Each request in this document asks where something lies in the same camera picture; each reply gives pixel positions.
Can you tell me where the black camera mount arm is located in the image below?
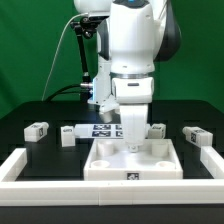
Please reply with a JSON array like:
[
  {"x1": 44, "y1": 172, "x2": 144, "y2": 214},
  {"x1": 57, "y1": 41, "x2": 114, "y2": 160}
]
[{"x1": 70, "y1": 17, "x2": 97, "y2": 93}]

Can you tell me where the white square tabletop tray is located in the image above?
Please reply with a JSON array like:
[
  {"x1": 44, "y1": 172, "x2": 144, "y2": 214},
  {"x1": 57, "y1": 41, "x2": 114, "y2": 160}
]
[{"x1": 83, "y1": 139, "x2": 183, "y2": 181}]

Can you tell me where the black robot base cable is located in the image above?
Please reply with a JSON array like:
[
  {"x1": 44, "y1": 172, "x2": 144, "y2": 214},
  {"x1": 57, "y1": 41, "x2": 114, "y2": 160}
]
[{"x1": 44, "y1": 83, "x2": 83, "y2": 103}]

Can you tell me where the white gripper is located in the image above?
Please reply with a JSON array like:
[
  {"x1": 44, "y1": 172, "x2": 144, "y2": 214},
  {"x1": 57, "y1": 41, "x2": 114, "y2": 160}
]
[{"x1": 112, "y1": 77, "x2": 154, "y2": 153}]

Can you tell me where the white marker base plate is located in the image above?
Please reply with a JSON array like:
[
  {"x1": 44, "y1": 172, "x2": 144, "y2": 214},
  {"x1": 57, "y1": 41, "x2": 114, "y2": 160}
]
[{"x1": 73, "y1": 123, "x2": 152, "y2": 138}]

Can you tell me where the white camera cable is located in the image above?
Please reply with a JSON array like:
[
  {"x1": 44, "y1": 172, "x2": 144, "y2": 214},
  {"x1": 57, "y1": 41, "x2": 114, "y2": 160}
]
[{"x1": 41, "y1": 12, "x2": 90, "y2": 102}]

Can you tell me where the grey depth camera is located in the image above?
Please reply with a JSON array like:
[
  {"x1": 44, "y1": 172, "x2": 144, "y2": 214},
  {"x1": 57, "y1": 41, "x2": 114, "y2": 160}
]
[{"x1": 88, "y1": 11, "x2": 110, "y2": 22}]

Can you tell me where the white U-shaped obstacle fence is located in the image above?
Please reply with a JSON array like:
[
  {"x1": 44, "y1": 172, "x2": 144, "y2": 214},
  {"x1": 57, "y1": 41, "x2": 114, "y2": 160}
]
[{"x1": 0, "y1": 148, "x2": 224, "y2": 206}]

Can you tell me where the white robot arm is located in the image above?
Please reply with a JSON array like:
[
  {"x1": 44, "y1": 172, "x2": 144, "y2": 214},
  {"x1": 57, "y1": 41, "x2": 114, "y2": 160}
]
[{"x1": 73, "y1": 0, "x2": 181, "y2": 152}]

